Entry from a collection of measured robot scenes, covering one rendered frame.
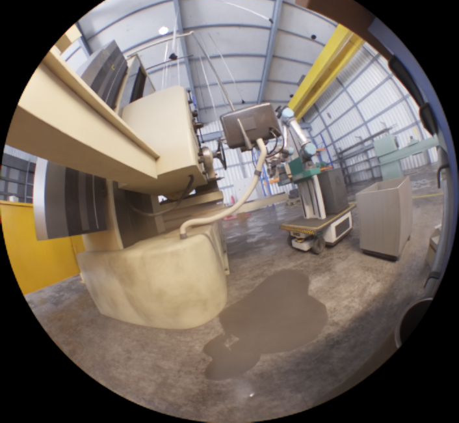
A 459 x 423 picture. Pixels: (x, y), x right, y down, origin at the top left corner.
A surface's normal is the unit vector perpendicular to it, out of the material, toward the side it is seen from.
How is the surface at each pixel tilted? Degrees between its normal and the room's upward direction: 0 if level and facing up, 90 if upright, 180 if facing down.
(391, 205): 90
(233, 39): 169
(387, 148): 90
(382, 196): 90
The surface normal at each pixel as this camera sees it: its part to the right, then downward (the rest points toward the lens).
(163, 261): 0.38, -0.17
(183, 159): 0.05, -0.10
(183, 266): 0.62, -0.21
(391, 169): -0.97, 0.23
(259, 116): -0.11, 0.29
